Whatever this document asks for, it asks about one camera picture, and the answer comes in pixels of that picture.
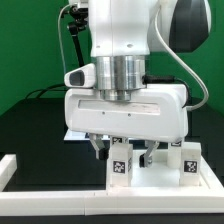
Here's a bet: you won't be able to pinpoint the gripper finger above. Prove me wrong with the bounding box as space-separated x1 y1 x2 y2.
139 140 159 167
89 133 108 160

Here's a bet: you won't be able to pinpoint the white U-shaped fence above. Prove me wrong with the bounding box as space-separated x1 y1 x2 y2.
0 154 224 216

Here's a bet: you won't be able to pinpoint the grey cable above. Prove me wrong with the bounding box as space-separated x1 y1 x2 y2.
57 3 70 76

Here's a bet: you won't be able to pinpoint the white square table top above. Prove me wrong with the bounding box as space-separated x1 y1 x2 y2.
106 149 222 190

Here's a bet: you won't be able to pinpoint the marker plate with tags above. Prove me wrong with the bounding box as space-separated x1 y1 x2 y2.
64 130 89 141

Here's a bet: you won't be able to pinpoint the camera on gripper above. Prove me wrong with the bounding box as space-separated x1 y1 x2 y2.
64 63 96 88

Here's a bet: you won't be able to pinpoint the black cables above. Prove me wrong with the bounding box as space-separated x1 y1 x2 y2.
25 83 68 100

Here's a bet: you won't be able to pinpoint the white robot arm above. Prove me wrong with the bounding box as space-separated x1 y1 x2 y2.
64 0 211 166

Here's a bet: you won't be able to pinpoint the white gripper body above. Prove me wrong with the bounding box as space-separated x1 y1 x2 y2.
65 84 188 142

